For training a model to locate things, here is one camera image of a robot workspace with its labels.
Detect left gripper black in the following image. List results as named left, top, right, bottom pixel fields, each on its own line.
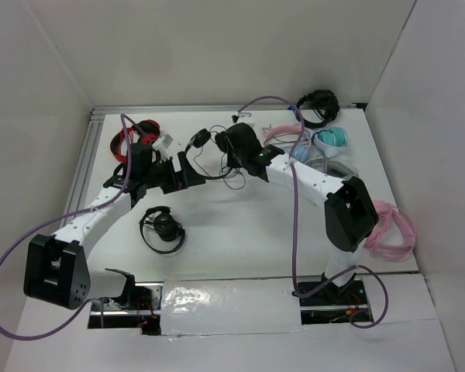
left=142, top=150, right=205, bottom=195

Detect black wired headphones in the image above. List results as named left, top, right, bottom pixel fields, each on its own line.
left=185, top=124, right=246, bottom=191

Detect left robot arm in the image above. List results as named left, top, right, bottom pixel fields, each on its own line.
left=23, top=143, right=205, bottom=310

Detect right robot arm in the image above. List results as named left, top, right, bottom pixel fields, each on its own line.
left=215, top=123, right=378, bottom=304

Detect pink blue cat-ear headphones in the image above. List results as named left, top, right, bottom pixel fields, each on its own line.
left=261, top=125, right=312, bottom=163

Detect red black headphones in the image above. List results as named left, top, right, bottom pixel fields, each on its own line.
left=108, top=119, right=162, bottom=163

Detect small black folded headphones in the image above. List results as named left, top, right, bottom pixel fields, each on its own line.
left=139, top=206, right=186, bottom=256

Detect grey white headphones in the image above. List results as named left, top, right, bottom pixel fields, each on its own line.
left=305, top=155, right=360, bottom=180

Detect black headphones at back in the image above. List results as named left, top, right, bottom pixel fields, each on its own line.
left=295, top=89, right=340, bottom=129

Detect teal white headphones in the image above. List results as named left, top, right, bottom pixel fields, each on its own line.
left=311, top=127, right=349, bottom=158

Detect glossy white tape sheet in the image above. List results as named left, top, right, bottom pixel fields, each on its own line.
left=160, top=279, right=302, bottom=336

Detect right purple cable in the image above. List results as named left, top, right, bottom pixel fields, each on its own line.
left=232, top=94, right=391, bottom=329

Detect purple cable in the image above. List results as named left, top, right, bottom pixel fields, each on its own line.
left=0, top=112, right=140, bottom=342
left=232, top=94, right=391, bottom=329

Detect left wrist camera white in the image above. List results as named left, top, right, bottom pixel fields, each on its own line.
left=154, top=133, right=174, bottom=150

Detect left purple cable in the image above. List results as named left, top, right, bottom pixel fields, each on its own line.
left=0, top=112, right=140, bottom=342

